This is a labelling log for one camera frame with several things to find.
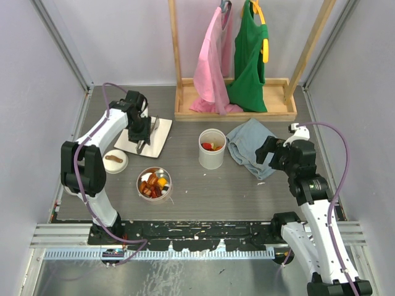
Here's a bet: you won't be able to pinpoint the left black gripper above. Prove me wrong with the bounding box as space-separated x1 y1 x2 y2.
128 114 151 146

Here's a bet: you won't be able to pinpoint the metal tongs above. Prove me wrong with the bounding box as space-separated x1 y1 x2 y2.
136 116 159 155

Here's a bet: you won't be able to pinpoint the white lid with brown strap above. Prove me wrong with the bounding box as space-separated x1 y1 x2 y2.
102 149 128 175

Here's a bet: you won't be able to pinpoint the blue denim shorts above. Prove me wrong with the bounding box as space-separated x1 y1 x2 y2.
226 118 276 181

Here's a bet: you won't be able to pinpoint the food pieces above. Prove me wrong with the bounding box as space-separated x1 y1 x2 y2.
138 173 170 199

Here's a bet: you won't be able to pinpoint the pink metal bowl container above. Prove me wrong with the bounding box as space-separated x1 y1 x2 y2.
136 167 173 205

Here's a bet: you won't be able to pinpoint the orange food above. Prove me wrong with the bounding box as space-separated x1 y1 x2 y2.
201 142 223 152

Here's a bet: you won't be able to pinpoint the tall white cylinder container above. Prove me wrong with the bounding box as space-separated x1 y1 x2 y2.
198 128 227 170

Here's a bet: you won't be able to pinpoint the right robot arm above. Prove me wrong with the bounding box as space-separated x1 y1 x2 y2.
256 136 373 295

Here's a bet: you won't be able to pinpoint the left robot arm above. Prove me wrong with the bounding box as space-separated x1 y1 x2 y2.
60 91 151 244

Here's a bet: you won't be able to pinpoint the white square plate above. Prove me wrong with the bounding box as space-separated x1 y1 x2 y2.
114 118 173 158

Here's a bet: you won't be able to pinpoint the wooden clothes rack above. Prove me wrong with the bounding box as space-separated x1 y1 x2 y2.
168 1 335 121

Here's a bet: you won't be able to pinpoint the green hanging tank top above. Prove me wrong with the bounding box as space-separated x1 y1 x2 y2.
227 1 268 113

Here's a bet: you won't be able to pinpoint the pink hanging shirt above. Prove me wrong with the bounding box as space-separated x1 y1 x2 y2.
189 7 243 115

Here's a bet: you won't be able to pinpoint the yellow clothes hanger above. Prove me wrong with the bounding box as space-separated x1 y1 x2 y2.
240 0 270 64

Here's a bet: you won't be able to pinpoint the grey clothes hanger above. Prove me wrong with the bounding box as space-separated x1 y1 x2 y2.
219 0 232 13

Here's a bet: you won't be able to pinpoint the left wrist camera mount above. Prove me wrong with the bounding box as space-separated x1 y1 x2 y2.
141 103 149 118

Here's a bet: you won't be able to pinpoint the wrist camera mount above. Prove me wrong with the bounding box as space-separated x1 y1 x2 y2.
283 123 310 147
141 103 149 118

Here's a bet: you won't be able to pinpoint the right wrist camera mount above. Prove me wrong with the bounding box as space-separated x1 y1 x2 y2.
283 123 310 147

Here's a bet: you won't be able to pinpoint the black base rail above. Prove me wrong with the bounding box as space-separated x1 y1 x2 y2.
88 219 297 252

